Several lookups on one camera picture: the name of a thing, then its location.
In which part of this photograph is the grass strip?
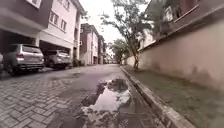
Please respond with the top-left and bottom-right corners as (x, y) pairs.
(121, 64), (224, 128)

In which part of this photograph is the beige boundary wall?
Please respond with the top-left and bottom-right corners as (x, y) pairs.
(122, 6), (224, 93)

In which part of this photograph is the silver car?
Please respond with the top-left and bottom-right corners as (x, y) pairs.
(43, 49), (72, 70)
(1, 43), (45, 75)

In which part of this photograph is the grey brick paved road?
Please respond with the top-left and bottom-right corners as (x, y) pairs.
(0, 63), (168, 128)

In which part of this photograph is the building behind wall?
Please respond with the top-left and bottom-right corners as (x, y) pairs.
(136, 0), (224, 51)

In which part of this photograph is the rain puddle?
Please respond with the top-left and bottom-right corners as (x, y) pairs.
(79, 78), (134, 128)

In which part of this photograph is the tree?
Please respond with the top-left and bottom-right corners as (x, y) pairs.
(108, 38), (131, 65)
(99, 0), (158, 70)

